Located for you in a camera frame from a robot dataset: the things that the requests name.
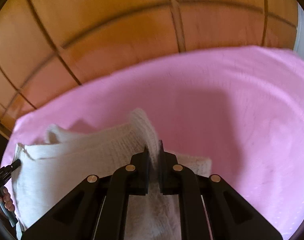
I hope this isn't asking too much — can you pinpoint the wooden headboard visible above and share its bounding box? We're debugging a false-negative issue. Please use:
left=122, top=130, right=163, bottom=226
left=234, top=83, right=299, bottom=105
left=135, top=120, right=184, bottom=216
left=0, top=0, right=299, bottom=138

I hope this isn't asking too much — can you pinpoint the pink bed sheet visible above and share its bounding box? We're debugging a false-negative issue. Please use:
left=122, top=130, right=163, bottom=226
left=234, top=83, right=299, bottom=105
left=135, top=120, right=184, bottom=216
left=3, top=47, right=304, bottom=239

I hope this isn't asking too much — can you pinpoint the person's left hand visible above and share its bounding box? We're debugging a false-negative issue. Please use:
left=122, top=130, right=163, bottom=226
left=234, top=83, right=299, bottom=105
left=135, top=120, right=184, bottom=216
left=0, top=187, right=15, bottom=212

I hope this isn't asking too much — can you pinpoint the white knitted sweater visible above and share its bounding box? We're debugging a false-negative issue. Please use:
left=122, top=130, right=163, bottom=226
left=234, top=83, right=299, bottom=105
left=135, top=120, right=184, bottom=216
left=11, top=107, right=213, bottom=240

